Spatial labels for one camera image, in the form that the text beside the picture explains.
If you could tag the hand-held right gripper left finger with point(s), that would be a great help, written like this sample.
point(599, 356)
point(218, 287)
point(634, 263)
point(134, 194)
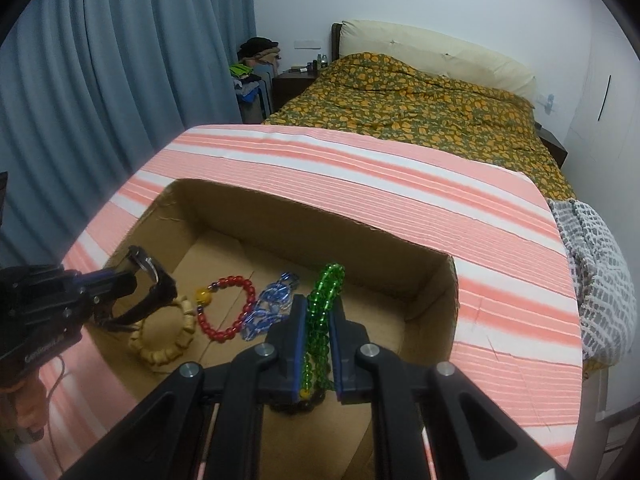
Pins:
point(301, 345)

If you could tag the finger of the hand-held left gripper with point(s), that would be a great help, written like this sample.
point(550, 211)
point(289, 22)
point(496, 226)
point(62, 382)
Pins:
point(102, 277)
point(122, 290)

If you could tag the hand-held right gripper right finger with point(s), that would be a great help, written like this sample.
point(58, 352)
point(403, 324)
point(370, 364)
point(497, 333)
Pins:
point(334, 350)

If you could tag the black wristwatch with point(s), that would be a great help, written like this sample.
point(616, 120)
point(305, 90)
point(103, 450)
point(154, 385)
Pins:
point(165, 285)

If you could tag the printed cardboard box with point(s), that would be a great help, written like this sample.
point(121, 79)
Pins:
point(300, 230)

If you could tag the person's left hand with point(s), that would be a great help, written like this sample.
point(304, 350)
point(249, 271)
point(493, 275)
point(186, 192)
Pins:
point(30, 405)

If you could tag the blue curtain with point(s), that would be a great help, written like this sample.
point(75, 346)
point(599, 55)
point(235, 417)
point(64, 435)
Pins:
point(125, 60)

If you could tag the pile of clothes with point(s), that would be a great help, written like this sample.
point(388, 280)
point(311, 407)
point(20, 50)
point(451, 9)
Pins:
point(255, 75)

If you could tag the yellow floral bedspread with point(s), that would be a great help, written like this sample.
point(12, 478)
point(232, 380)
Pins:
point(425, 110)

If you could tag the dark wooden nightstand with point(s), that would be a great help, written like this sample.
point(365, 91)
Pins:
point(292, 87)
point(552, 142)

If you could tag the grey patterned pillow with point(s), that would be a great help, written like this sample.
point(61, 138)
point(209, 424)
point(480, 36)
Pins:
point(600, 270)

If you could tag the cream padded headboard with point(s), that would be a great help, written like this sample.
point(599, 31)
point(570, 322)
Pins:
point(450, 55)

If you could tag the white wardrobe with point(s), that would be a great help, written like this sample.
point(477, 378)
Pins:
point(615, 125)

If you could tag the white wall socket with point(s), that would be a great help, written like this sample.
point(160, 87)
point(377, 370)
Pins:
point(547, 102)

